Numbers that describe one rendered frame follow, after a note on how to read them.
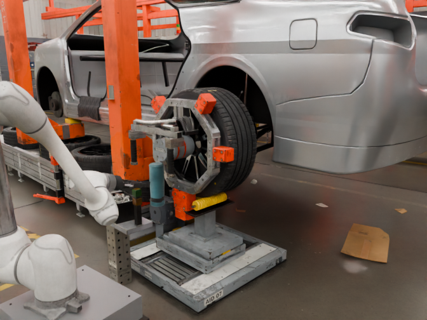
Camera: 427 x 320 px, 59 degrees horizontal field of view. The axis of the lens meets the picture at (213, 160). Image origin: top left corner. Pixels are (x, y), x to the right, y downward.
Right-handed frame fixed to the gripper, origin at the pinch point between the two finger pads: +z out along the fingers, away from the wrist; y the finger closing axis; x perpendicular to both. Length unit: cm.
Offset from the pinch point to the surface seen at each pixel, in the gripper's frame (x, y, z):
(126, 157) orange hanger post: -8, 52, 27
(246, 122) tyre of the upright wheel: -42, -27, 43
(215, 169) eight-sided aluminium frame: -13.5, -23.2, 28.5
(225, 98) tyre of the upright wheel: -54, -15, 36
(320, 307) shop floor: 52, -77, 74
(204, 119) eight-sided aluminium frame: -39.2, -16.6, 20.2
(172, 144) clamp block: -23.3, -13.7, 2.2
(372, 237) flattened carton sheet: 23, -70, 177
